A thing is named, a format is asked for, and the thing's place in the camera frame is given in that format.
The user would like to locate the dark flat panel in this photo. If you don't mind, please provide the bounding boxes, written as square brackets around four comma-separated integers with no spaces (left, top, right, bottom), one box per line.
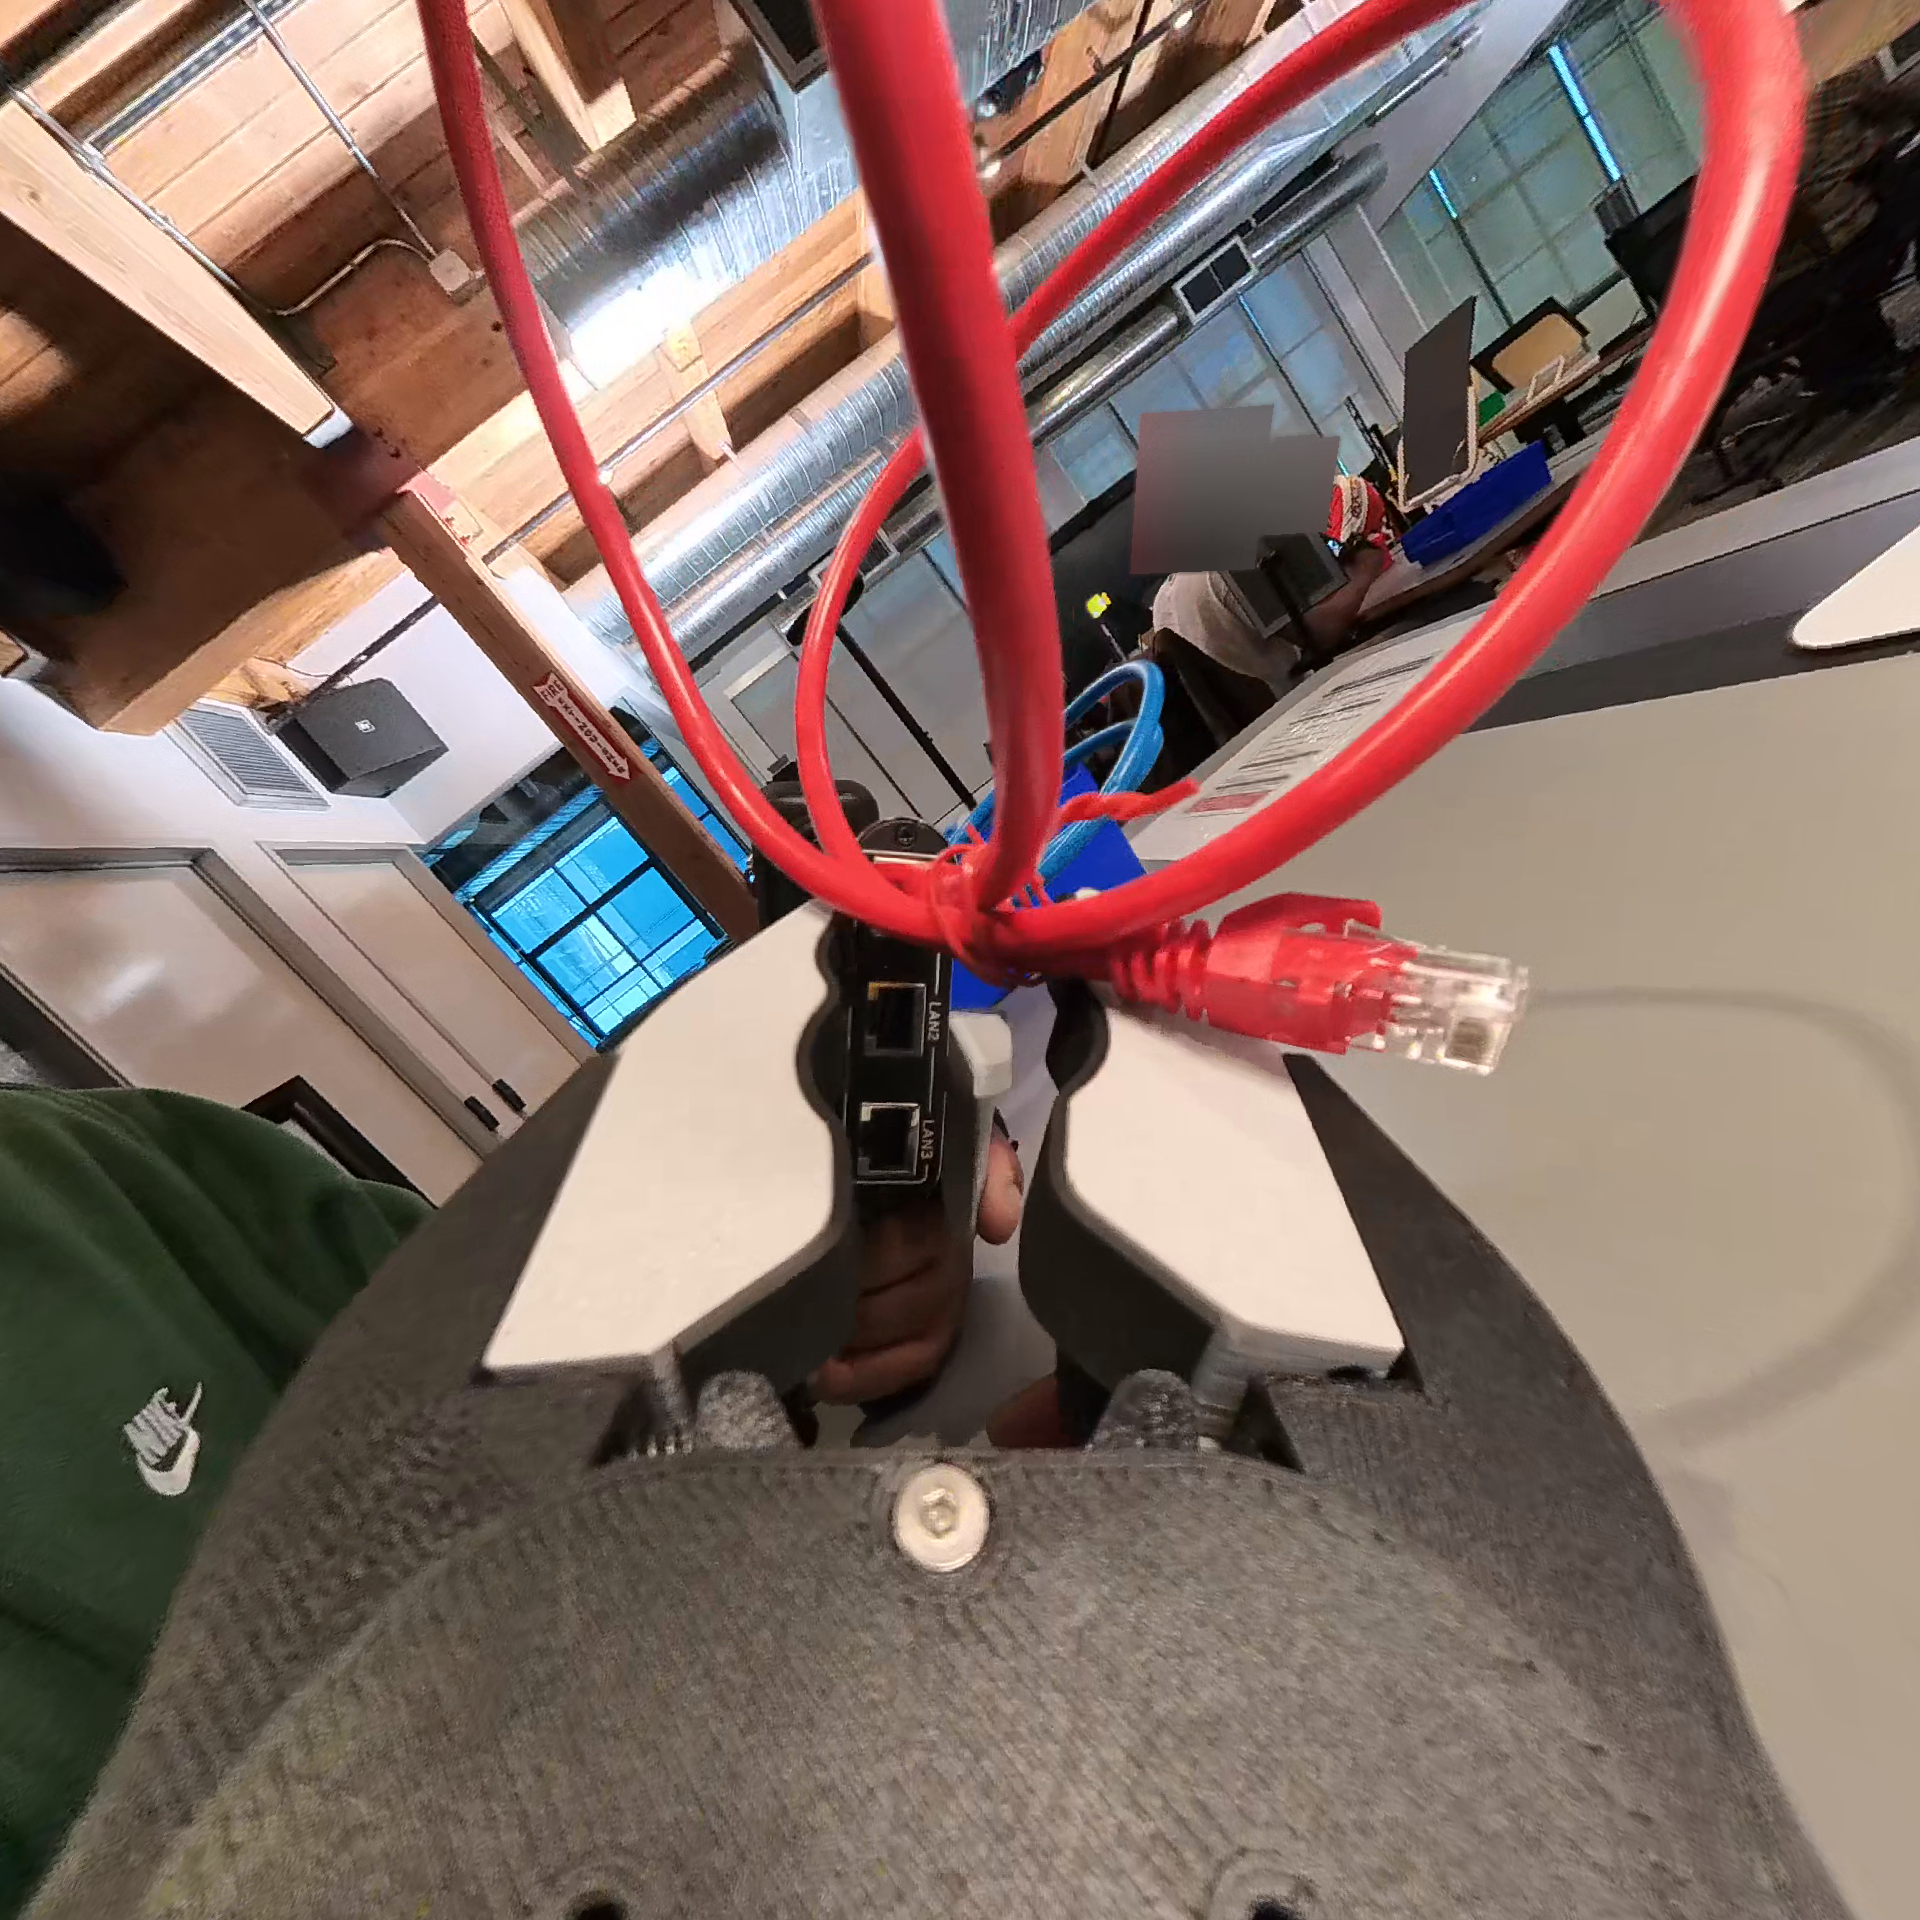
[1402,297,1480,482]

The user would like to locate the person's green hoodie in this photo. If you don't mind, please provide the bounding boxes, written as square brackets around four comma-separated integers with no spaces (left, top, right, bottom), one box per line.
[0,1088,438,1877]

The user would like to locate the black ethernet port adapter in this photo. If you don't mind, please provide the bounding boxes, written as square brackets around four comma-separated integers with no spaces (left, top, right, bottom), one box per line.
[843,816,995,1204]

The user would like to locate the red ethernet cable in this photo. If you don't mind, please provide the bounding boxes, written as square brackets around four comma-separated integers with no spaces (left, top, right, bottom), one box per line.
[411,0,1808,1076]

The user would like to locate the printed paper sheet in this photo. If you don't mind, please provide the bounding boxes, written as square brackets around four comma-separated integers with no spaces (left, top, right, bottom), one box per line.
[1184,598,1526,818]

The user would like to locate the black wall speaker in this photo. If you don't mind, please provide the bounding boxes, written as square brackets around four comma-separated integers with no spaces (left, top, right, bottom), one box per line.
[278,679,448,800]

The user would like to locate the person's left hand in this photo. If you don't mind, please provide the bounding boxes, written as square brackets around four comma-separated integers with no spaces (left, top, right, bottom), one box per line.
[816,1152,1086,1449]

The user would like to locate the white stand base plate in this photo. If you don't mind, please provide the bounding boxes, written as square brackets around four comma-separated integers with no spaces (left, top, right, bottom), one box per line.
[1793,525,1920,649]

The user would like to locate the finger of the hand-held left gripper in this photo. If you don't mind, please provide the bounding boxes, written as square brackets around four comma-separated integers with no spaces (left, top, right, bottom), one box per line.
[958,1007,1028,1202]

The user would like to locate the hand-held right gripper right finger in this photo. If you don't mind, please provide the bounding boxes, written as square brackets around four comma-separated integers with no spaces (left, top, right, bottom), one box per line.
[1024,982,1414,1424]

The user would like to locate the silver ventilation duct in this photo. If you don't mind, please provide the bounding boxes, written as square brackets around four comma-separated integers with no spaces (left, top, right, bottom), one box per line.
[570,141,1396,663]

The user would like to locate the white wall vent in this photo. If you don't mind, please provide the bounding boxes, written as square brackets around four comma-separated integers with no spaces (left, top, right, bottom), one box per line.
[169,696,329,812]

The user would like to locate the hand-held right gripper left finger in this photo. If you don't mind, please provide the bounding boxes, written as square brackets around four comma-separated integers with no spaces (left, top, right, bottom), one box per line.
[480,900,867,1413]

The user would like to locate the blue ethernet cable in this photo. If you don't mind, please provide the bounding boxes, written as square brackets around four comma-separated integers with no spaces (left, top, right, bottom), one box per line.
[948,660,1191,902]

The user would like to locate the wooden support post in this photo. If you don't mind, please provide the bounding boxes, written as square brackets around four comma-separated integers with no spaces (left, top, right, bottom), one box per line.
[375,480,759,940]

